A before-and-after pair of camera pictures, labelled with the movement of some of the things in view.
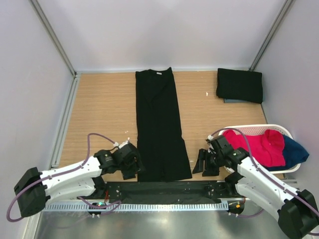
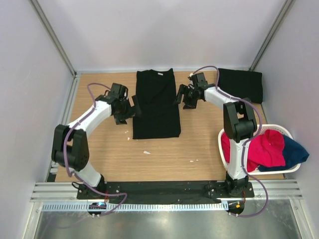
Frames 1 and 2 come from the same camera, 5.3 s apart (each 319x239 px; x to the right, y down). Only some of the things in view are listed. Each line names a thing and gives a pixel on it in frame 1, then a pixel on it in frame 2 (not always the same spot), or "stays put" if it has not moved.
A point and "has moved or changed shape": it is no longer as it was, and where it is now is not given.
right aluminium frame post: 270,36 stays put
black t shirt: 161,152 has moved or changed shape
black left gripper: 137,167 → 133,111
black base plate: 166,191 stays put
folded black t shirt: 239,85 stays put
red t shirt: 268,148 stays put
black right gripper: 204,154 → 189,104
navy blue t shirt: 294,154 stays put
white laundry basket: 259,129 stays put
